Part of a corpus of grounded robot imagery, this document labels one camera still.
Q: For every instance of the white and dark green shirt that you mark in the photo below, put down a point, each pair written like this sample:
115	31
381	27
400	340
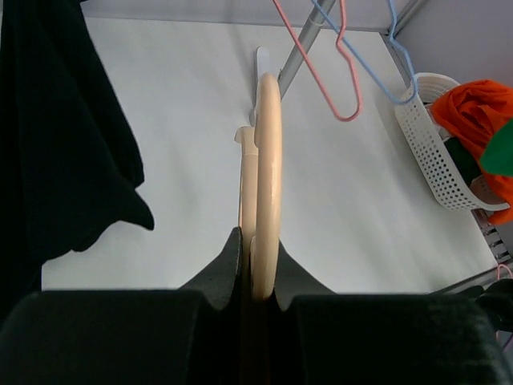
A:
467	167

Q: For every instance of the black t shirt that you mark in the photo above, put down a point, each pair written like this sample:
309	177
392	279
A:
70	164

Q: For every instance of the white plastic basket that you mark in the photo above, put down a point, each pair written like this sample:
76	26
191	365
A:
439	170

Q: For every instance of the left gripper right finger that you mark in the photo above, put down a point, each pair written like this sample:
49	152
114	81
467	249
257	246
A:
317	336

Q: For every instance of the bright green t shirt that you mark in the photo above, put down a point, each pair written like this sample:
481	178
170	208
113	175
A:
497	157

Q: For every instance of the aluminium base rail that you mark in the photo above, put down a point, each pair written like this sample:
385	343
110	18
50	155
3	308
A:
499	240

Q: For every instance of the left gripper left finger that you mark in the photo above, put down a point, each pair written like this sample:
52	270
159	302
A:
189	335

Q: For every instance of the pink wire hanger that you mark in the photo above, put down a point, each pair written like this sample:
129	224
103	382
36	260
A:
338	82

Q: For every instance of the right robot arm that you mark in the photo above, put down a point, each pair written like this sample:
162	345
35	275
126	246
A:
496	302

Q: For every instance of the metal clothes rack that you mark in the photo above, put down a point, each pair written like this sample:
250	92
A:
305	40

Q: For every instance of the orange t shirt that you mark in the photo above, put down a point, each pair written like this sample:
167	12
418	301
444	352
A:
473	112

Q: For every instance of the beige hanger with green shirt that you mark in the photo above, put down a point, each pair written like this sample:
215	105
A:
261	188

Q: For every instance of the pink hanger on floor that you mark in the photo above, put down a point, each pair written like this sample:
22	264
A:
504	272

